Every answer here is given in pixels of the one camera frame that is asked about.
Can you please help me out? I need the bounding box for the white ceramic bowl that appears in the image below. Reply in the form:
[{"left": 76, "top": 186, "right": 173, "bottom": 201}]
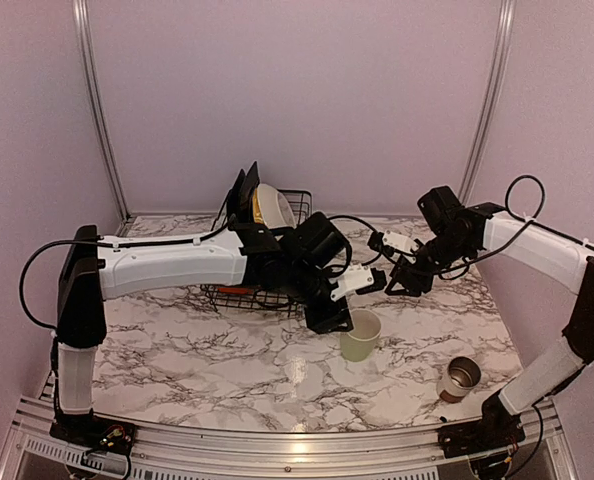
[{"left": 216, "top": 286, "right": 254, "bottom": 296}]

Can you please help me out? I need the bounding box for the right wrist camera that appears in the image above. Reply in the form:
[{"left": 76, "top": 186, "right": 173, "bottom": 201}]
[{"left": 368, "top": 230, "right": 421, "bottom": 258}]

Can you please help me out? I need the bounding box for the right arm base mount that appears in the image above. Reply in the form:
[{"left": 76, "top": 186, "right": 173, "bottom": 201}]
[{"left": 438, "top": 392, "right": 526, "bottom": 458}]

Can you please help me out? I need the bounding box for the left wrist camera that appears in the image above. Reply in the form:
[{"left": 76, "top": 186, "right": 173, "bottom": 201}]
[{"left": 330, "top": 265, "right": 387, "bottom": 301}]

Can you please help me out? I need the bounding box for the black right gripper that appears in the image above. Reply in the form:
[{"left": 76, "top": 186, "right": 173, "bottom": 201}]
[{"left": 385, "top": 230, "right": 473, "bottom": 296}]

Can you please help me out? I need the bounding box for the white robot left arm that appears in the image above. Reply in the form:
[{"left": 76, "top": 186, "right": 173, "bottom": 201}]
[{"left": 53, "top": 217, "right": 353, "bottom": 445}]

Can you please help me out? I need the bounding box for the aluminium frame rail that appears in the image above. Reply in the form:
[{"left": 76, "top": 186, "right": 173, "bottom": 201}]
[{"left": 0, "top": 394, "right": 578, "bottom": 480}]

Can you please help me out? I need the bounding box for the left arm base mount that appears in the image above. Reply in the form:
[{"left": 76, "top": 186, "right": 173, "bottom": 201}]
[{"left": 50, "top": 401, "right": 136, "bottom": 455}]

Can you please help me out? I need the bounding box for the black square floral plate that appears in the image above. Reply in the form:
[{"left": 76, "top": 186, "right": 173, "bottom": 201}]
[{"left": 226, "top": 169, "right": 250, "bottom": 223}]

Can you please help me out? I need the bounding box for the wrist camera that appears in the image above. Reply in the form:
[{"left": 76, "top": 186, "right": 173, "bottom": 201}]
[
  {"left": 368, "top": 230, "right": 421, "bottom": 258},
  {"left": 330, "top": 265, "right": 387, "bottom": 301}
]

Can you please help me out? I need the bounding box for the yellow polka dot plate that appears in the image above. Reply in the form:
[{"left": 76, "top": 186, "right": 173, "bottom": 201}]
[{"left": 251, "top": 190, "right": 265, "bottom": 225}]

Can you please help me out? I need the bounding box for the black wire dish rack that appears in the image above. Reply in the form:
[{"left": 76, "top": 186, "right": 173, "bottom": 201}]
[{"left": 200, "top": 188, "right": 312, "bottom": 319}]

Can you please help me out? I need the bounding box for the white square floral plate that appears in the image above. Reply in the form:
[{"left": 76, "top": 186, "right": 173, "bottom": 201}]
[{"left": 239, "top": 161, "right": 260, "bottom": 223}]

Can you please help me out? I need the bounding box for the round brown rim floral plate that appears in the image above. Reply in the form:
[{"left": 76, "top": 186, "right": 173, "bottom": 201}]
[{"left": 256, "top": 183, "right": 296, "bottom": 229}]

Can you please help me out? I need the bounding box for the brown grey metal-lined cup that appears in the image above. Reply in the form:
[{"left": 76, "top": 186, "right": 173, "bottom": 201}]
[{"left": 436, "top": 356, "right": 482, "bottom": 403}]

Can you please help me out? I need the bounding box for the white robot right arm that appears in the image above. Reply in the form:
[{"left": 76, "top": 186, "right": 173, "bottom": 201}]
[{"left": 383, "top": 209, "right": 594, "bottom": 448}]

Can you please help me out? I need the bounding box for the light green mug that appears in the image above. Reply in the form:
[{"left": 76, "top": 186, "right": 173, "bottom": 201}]
[{"left": 340, "top": 309, "right": 381, "bottom": 362}]

